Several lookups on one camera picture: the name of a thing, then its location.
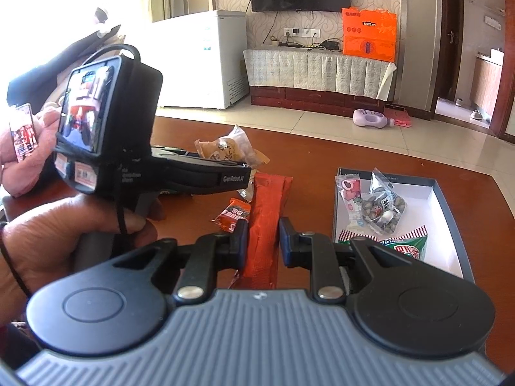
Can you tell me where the dark wooden tv cabinet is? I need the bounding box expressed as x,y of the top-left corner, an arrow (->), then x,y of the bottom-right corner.
250,84 -> 389,111

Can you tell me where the white chest freezer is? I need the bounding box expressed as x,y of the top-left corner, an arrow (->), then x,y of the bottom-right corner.
151,10 -> 248,110

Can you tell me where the orange gift box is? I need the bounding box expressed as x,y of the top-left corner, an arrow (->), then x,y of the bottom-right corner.
342,7 -> 398,63

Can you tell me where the small green checkered snack bag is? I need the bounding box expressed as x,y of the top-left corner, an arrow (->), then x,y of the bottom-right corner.
337,225 -> 429,266

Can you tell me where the blue-grey cardboard box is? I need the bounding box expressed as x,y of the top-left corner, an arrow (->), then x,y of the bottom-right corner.
332,167 -> 472,284

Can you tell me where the brown pastry packet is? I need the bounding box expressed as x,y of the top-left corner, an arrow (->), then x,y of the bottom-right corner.
217,124 -> 271,170

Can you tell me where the long red snack packet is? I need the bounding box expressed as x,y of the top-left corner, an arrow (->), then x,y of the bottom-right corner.
231,172 -> 293,290

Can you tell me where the purple plastic bottle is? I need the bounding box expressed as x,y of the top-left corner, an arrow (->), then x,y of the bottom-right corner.
353,108 -> 393,128

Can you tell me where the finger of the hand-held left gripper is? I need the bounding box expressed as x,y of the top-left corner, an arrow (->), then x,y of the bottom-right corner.
155,147 -> 248,168

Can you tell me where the pale patterned cabinet cloth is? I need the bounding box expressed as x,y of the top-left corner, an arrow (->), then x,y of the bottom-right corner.
242,47 -> 397,101

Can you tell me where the tan printed snack packet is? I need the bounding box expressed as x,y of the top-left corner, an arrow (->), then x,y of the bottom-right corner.
194,139 -> 226,161

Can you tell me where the wooden washroom cabinet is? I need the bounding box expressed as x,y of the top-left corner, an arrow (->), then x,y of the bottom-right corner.
470,50 -> 503,117

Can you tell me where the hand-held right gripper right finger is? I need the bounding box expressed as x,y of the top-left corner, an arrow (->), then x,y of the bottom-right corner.
279,216 -> 407,301

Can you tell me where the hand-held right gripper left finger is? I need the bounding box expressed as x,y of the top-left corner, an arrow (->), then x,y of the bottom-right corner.
113,219 -> 250,302

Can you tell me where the pink candy packet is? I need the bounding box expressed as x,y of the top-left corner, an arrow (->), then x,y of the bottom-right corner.
336,172 -> 363,228

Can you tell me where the clear packet of green beans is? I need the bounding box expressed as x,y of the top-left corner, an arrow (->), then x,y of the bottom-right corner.
360,168 -> 407,236

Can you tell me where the dark cloth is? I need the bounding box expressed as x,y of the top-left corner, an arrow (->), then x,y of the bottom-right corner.
8,8 -> 121,107

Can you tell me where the small orange snack packet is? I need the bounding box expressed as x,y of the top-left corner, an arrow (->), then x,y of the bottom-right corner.
212,198 -> 252,234

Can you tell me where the person's left hand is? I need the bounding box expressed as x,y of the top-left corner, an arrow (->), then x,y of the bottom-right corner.
0,195 -> 162,322

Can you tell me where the smartphone with lit screen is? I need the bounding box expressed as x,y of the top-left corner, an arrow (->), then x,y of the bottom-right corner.
9,103 -> 39,163

